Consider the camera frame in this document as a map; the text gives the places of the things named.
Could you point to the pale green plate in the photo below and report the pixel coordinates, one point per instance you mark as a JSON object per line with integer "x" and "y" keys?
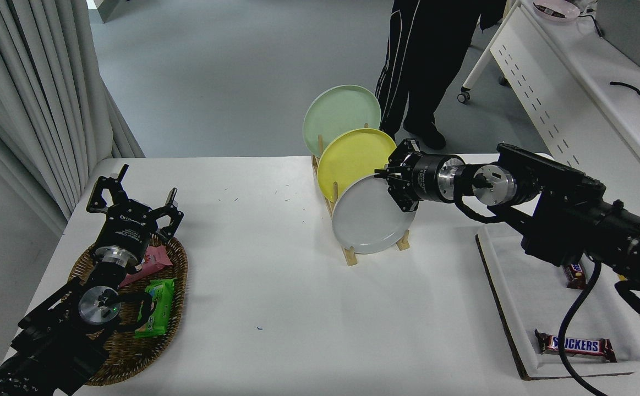
{"x": 336, "y": 113}

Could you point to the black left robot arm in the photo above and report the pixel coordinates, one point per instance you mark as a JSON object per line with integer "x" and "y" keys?
{"x": 50, "y": 341}

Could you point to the green snack pack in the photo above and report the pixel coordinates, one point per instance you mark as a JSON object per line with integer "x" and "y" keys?
{"x": 157, "y": 308}

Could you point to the wooden plate rack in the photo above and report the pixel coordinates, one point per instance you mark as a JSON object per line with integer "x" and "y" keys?
{"x": 350, "y": 258}

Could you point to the black hanging garment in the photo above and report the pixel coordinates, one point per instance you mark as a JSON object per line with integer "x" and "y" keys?
{"x": 494, "y": 12}

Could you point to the brown Snickers bar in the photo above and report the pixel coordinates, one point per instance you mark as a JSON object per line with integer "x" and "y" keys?
{"x": 573, "y": 345}

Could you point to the pink plate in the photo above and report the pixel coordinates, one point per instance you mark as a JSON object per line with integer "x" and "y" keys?
{"x": 556, "y": 11}

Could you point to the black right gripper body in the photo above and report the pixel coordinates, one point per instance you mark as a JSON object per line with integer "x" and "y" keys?
{"x": 427, "y": 177}

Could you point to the brown wicker basket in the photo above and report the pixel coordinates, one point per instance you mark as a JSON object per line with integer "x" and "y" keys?
{"x": 127, "y": 352}

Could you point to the white tray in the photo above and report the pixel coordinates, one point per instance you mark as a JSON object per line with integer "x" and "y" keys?
{"x": 529, "y": 297}

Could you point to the yellow plate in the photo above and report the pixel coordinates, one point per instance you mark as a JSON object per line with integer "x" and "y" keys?
{"x": 353, "y": 159}

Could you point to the gray curtain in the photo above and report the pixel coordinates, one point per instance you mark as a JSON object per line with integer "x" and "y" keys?
{"x": 28, "y": 99}

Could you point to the pink snack pack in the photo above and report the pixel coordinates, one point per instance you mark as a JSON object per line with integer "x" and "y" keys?
{"x": 154, "y": 261}

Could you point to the white perforated desk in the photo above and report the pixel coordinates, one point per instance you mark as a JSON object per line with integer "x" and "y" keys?
{"x": 589, "y": 110}

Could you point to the brown chocolate bar white print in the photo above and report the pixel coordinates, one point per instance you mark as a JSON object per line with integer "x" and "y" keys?
{"x": 575, "y": 275}

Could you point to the person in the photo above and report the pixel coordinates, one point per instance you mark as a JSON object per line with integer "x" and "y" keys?
{"x": 430, "y": 55}

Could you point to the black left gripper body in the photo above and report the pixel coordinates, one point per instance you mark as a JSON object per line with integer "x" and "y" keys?
{"x": 127, "y": 228}

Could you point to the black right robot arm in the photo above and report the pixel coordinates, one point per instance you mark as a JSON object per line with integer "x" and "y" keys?
{"x": 562, "y": 220}

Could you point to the gray laptop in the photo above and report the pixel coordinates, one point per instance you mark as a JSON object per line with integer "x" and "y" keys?
{"x": 630, "y": 30}

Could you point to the gray plate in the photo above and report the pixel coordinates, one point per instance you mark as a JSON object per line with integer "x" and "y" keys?
{"x": 366, "y": 220}

